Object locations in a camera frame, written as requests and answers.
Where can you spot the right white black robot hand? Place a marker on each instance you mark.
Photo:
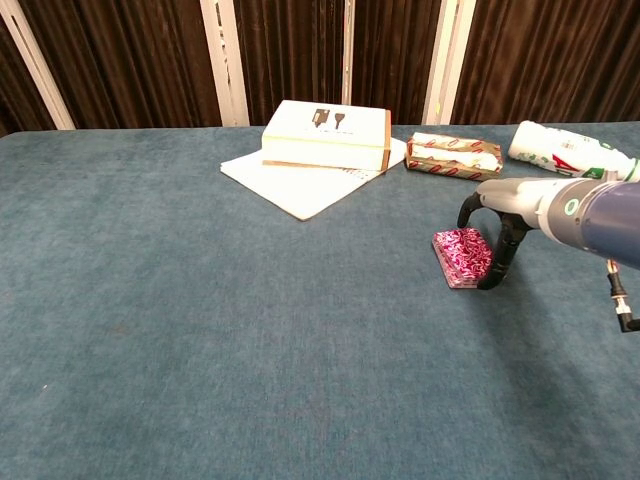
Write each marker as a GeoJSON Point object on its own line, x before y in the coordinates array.
{"type": "Point", "coordinates": [515, 197]}

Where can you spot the red white patterned block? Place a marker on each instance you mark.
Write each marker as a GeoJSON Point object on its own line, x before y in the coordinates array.
{"type": "Point", "coordinates": [462, 255]}

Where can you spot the white bottle with green cap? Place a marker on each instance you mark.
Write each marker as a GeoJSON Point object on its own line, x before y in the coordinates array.
{"type": "Point", "coordinates": [555, 147]}

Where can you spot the gold red snack packet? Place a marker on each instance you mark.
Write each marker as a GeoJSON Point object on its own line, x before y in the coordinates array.
{"type": "Point", "coordinates": [452, 156]}

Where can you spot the white box with brown edge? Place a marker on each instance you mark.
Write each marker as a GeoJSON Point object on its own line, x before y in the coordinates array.
{"type": "Point", "coordinates": [325, 135]}

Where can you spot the white notebook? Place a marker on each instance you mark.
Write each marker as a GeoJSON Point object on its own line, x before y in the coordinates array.
{"type": "Point", "coordinates": [295, 187]}

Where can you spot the thin metal pole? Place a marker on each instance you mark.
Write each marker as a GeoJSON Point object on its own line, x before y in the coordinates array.
{"type": "Point", "coordinates": [347, 50]}

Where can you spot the dark brown pleated curtain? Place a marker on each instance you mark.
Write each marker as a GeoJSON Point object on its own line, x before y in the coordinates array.
{"type": "Point", "coordinates": [125, 60]}

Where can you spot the white frame post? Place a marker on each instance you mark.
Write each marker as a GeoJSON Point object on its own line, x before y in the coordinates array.
{"type": "Point", "coordinates": [447, 60]}
{"type": "Point", "coordinates": [35, 60]}
{"type": "Point", "coordinates": [225, 60]}

